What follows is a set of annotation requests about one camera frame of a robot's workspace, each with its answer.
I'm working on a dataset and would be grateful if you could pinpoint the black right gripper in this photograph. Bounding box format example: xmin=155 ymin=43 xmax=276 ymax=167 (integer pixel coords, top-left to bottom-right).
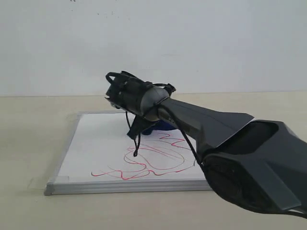
xmin=126 ymin=112 xmax=158 ymax=139

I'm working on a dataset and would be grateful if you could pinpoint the blue microfiber cloth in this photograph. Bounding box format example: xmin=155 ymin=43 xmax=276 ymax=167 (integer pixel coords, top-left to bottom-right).
xmin=142 ymin=120 xmax=177 ymax=135

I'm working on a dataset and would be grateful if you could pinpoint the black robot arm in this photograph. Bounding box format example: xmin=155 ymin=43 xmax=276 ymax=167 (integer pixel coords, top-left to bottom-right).
xmin=106 ymin=71 xmax=307 ymax=218

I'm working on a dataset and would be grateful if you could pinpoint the aluminium framed whiteboard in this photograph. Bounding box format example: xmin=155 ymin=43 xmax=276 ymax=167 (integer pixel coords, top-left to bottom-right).
xmin=45 ymin=113 xmax=210 ymax=196

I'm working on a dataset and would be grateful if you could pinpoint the clear tape front left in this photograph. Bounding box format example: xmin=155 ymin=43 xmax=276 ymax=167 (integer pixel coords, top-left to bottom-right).
xmin=27 ymin=176 xmax=69 ymax=191

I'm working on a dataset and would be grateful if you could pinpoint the black camera cable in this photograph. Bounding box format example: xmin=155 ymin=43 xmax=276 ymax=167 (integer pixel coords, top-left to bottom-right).
xmin=105 ymin=70 xmax=207 ymax=173

